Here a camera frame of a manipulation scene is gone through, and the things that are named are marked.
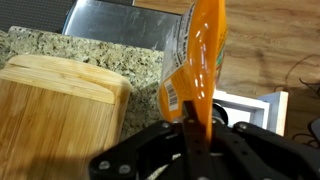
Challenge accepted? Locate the large bamboo cutting board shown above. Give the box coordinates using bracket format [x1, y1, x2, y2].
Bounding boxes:
[0, 54, 133, 180]

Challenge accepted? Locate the black round drawer object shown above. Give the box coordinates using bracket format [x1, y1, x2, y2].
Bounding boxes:
[212, 103, 230, 125]

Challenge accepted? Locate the stainless steel appliance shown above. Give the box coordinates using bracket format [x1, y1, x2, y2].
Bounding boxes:
[61, 0, 183, 52]

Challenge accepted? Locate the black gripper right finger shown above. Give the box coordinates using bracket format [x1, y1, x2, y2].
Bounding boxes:
[211, 120, 320, 180]

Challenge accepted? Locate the small bamboo cutting board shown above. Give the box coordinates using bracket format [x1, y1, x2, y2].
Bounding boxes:
[0, 78, 118, 180]

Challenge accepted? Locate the open wooden drawer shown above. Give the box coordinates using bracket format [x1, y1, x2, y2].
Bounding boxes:
[211, 89, 289, 137]

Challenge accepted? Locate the orange snack pack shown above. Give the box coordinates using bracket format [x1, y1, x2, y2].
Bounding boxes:
[157, 0, 229, 148]

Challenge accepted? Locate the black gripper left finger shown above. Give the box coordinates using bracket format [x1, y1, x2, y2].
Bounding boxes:
[88, 99, 212, 180]

